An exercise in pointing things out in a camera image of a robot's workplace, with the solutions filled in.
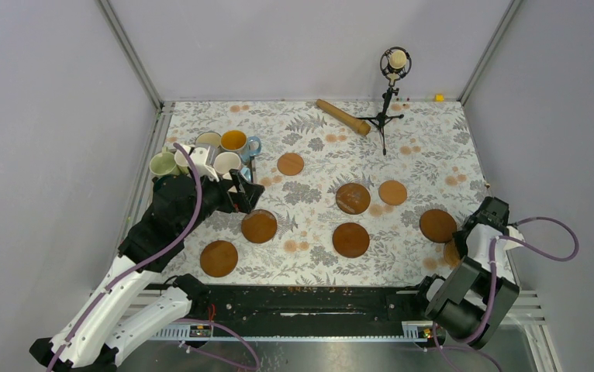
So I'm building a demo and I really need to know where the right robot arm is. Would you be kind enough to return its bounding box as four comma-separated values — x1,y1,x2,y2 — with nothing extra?
413,197,520,350

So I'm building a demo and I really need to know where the light blue mug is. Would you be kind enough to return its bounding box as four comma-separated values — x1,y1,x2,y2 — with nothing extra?
240,167,253,182

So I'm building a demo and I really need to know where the pink mug white inside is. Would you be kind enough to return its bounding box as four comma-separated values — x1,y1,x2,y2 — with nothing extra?
212,152,243,176

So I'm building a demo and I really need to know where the dark scuffed brown coaster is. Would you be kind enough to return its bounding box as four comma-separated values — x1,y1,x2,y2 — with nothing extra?
335,183,371,215

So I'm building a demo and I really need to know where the light cork coaster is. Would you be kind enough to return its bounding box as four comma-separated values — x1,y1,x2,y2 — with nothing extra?
277,153,305,176
378,180,408,206

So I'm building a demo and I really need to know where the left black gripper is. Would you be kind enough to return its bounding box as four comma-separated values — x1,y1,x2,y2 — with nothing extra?
179,167,264,237

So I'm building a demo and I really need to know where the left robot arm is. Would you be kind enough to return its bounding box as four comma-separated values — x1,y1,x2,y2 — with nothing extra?
29,171,265,371

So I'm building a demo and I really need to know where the floral patterned table mat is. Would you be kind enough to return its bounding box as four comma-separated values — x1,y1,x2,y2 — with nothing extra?
161,102,488,287

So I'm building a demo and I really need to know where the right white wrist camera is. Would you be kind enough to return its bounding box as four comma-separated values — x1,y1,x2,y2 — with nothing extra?
500,226,524,252

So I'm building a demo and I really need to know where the woven rattan coaster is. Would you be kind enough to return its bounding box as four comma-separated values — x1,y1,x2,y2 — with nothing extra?
443,240,462,269

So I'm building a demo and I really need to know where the glossy brown coaster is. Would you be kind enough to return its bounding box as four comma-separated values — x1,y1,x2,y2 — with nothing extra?
241,209,278,244

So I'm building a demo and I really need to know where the microphone on black tripod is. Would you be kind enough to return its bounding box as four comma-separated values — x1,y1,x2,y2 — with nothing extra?
359,46,413,156

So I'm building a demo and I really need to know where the blue mug orange inside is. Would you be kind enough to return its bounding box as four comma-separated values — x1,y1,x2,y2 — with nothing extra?
220,130,262,164

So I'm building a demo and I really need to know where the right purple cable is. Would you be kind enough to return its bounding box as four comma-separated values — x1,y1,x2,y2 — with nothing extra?
430,216,581,372

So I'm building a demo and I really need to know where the light green mug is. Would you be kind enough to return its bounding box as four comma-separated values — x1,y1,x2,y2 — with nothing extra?
148,147,181,177

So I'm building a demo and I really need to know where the wooden rolling pin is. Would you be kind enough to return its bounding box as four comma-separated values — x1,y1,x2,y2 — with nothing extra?
316,99,371,136

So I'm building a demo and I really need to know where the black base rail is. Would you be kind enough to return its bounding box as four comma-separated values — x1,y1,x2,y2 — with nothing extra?
161,274,433,339

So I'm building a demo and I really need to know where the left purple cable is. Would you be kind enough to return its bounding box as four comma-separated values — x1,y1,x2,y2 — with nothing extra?
45,143,205,372

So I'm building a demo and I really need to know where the beige mug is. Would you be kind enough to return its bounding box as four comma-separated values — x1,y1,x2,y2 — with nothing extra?
194,132,222,148

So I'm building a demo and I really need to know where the purple cable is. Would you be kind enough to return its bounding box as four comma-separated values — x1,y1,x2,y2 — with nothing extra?
430,216,581,372
45,143,205,372

